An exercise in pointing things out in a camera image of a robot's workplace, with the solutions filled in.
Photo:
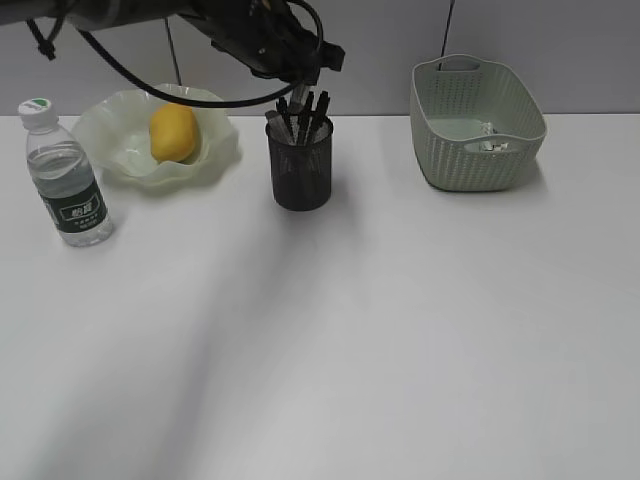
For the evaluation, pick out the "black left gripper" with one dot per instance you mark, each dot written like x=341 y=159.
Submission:
x=266 y=37

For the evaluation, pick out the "black marker pen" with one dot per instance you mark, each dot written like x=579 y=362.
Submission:
x=304 y=118
x=318 y=116
x=282 y=109

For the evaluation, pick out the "grey white eraser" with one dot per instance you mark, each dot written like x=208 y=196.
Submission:
x=298 y=98
x=278 y=127

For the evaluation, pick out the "yellow mango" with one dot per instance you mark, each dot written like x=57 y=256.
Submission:
x=173 y=133

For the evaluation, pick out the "waste paper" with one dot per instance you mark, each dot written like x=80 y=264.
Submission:
x=491 y=145

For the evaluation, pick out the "clear water bottle green label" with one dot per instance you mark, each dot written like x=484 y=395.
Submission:
x=63 y=177

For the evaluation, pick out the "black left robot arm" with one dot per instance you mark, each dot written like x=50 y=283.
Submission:
x=89 y=15

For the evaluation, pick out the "black mesh pen holder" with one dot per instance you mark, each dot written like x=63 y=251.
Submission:
x=301 y=175

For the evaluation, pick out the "pale green wavy plate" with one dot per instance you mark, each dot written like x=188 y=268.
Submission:
x=115 y=135

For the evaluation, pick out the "pale green woven basket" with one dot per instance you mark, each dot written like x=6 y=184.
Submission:
x=449 y=98

